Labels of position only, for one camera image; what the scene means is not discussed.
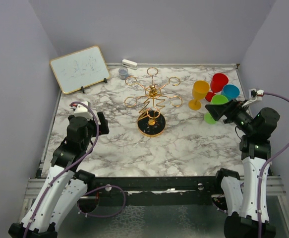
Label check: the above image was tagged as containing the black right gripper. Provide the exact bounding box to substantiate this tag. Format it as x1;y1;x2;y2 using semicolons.
206;98;256;135

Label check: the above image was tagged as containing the green wine glass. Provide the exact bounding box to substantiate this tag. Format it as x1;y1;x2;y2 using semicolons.
204;95;229;124

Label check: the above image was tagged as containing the blue wine glass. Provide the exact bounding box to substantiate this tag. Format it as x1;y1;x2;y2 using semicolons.
221;84;240;101

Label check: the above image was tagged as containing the yellow wine glass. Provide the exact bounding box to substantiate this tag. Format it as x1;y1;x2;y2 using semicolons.
188;80;210;111

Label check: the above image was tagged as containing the red wine glass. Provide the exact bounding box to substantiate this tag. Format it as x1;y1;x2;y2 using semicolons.
205;73;229;102

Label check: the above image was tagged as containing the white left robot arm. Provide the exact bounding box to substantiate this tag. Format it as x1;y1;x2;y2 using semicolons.
8;112;109;238

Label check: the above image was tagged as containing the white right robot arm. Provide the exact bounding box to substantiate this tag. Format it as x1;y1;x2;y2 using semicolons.
206;99;280;238

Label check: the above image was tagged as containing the gold-framed whiteboard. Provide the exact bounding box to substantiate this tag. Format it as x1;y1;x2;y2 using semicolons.
49;46;111;95

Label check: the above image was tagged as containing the white stapler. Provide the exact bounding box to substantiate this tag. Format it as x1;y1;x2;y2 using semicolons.
122;59;138;70

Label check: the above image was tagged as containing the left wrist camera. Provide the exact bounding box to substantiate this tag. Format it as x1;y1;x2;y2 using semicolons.
70;104;93;120

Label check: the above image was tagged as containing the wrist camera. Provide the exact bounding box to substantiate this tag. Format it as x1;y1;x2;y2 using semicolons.
70;104;93;120
242;88;265;107

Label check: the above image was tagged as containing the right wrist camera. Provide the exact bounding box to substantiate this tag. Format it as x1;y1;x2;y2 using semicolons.
242;88;265;107

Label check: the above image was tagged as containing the gold wire glass rack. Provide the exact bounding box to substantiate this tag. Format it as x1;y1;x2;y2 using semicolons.
124;67;183;138

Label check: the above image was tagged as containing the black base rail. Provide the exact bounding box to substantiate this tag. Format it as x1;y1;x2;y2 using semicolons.
71;170;241;214

